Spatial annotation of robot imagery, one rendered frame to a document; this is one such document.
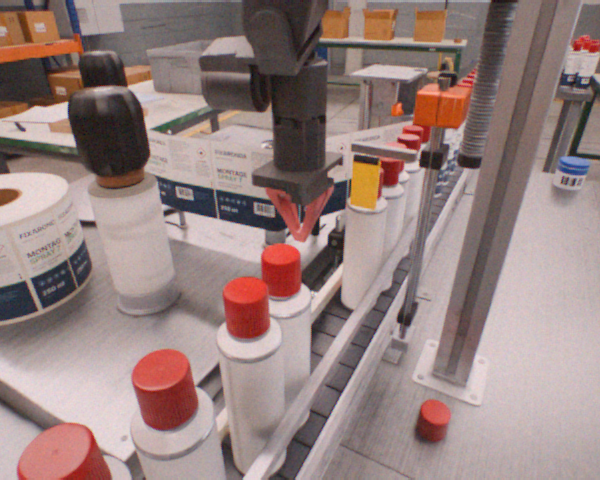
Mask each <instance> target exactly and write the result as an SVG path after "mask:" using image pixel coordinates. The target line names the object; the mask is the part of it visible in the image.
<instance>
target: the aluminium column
mask: <svg viewBox="0 0 600 480"><path fill-rule="evenodd" d="M583 1H584V0H519V3H518V7H517V11H516V15H515V19H514V24H513V28H512V32H511V36H510V41H509V45H508V49H507V53H506V58H505V62H504V66H503V70H502V75H501V79H500V83H499V87H498V91H497V96H496V100H495V104H494V108H493V114H492V118H491V122H490V126H489V131H488V135H487V139H486V143H485V148H484V152H483V156H482V160H481V164H480V169H479V174H478V178H477V182H476V187H475V191H474V195H473V199H472V204H471V208H470V212H469V216H468V222H467V226H466V230H465V234H464V238H463V243H462V247H461V251H460V255H459V261H458V265H457V269H456V273H455V278H454V282H453V286H452V290H451V296H450V300H449V304H448V308H447V312H446V317H445V321H444V325H443V329H442V334H441V339H439V343H438V347H437V352H436V356H435V360H434V364H433V369H432V373H431V374H432V375H435V376H438V377H440V378H443V379H446V380H448V381H452V382H455V383H457V384H460V385H463V386H467V382H468V379H469V376H470V373H471V370H472V366H473V363H474V360H475V357H476V353H477V350H478V347H479V342H480V339H481V336H482V333H483V329H484V326H485V323H486V320H487V316H488V313H489V310H490V307H491V303H493V299H494V296H495V293H496V289H497V286H498V283H499V279H500V276H501V273H502V270H503V266H504V263H505V260H506V256H507V252H508V249H509V246H510V243H511V239H512V236H513V233H514V230H515V226H516V223H517V220H518V217H519V213H520V209H521V206H522V202H523V199H524V196H525V193H526V189H527V186H528V183H529V180H530V176H531V173H532V170H533V167H534V163H535V160H536V157H537V153H538V149H539V146H540V143H541V139H542V136H543V133H544V130H545V126H546V123H547V120H548V117H549V113H550V110H551V107H552V104H553V100H554V97H555V94H556V91H557V87H558V84H559V81H560V78H559V77H561V76H560V73H561V70H562V67H563V63H564V60H565V57H566V54H567V50H568V47H569V44H570V41H571V37H572V34H573V31H574V28H575V24H576V21H577V18H578V15H579V11H580V8H582V7H581V5H583Z"/></svg>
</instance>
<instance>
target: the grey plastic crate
mask: <svg viewBox="0 0 600 480"><path fill-rule="evenodd" d="M213 42H214V41H211V40H199V41H193V42H188V43H182V44H175V45H174V46H169V47H164V48H158V49H152V50H147V51H146V52H147V57H149V63H150V68H151V74H152V80H153V85H154V90H155V91H156V92H161V93H175V94H189V95H203V93H202V89H201V68H200V65H199V57H200V56H201V55H202V54H203V53H204V52H205V51H206V49H207V48H208V47H209V46H210V45H211V44H212V43H213Z"/></svg>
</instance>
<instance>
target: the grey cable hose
mask: <svg viewBox="0 0 600 480"><path fill-rule="evenodd" d="M518 3H519V0H490V2H489V4H488V5H490V7H488V9H487V10H489V12H487V14H486V15H488V18H486V21H487V22H486V23H485V26H486V27H484V29H483V30H485V32H483V35H484V36H483V37H482V40H483V41H481V44H482V46H480V49H481V50H479V53H480V54H479V55H478V58H479V59H477V62H478V63H477V64H476V66H477V67H476V69H475V70H476V72H475V73H474V74H475V75H476V76H474V79H475V80H473V83H475V84H472V85H473V87H474V88H473V92H472V97H471V102H470V107H469V112H468V117H467V120H466V124H465V129H464V133H463V134H464V135H463V139H462V143H461V145H462V146H461V149H460V151H459V152H458V155H457V161H458V162H457V164H458V165H459V166H461V167H464V168H469V169H477V168H480V164H481V160H482V156H483V152H484V148H485V143H486V139H487V135H488V131H489V126H490V122H491V118H492V114H493V108H494V104H495V100H496V96H497V91H498V87H499V83H500V79H501V75H502V70H503V66H504V62H505V58H506V53H507V49H508V45H509V41H510V36H511V32H512V28H513V24H514V19H515V15H516V11H517V7H518Z"/></svg>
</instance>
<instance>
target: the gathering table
mask: <svg viewBox="0 0 600 480"><path fill-rule="evenodd" d="M477 59H479V58H477ZM477 59H476V60H475V61H473V62H472V63H471V64H470V65H468V66H467V67H466V68H464V69H463V70H462V71H460V72H459V73H458V80H457V83H461V82H462V79H465V78H466V77H467V75H469V74H471V71H474V68H476V67H477V66H476V64H477V63H478V62H477ZM560 82H561V80H560ZM560 82H559V84H558V87H557V91H556V94H555V97H554V99H565V100H564V103H563V106H562V109H561V112H560V115H559V119H558V122H557V125H556V128H555V131H554V134H553V137H552V140H551V144H550V147H549V150H548V154H547V157H546V160H545V163H544V166H543V170H542V172H544V173H549V171H550V174H555V173H556V170H557V167H558V164H559V161H560V158H562V157H565V154H566V151H567V148H568V146H569V142H570V139H571V136H572V133H573V130H574V127H575V124H576V121H577V118H578V115H579V113H580V110H581V107H582V104H583V101H588V102H591V100H592V97H593V95H594V92H595V90H596V87H597V85H598V83H597V80H596V79H595V77H594V75H593V78H592V81H591V84H590V87H589V90H586V92H576V91H574V88H575V87H572V88H571V89H561V88H560V86H561V83H560ZM572 100H573V103H572ZM571 103H572V106H571ZM570 106H571V109H570ZM569 109H570V112H569ZM568 112H569V115H568ZM567 115H568V118H567ZM566 118H567V121H566ZM565 121H566V124H565ZM564 124H565V127H564ZM563 127H564V130H563ZM562 130H563V133H562ZM561 133H562V136H561ZM560 136H561V139H560ZM559 139H560V142H559ZM558 142H559V145H558ZM557 145H558V149H557V152H556V148H557ZM555 152H556V155H555ZM554 155H555V158H554ZM553 158H554V161H553ZM552 161H553V164H552ZM551 164H552V167H551ZM550 167H551V170H550Z"/></svg>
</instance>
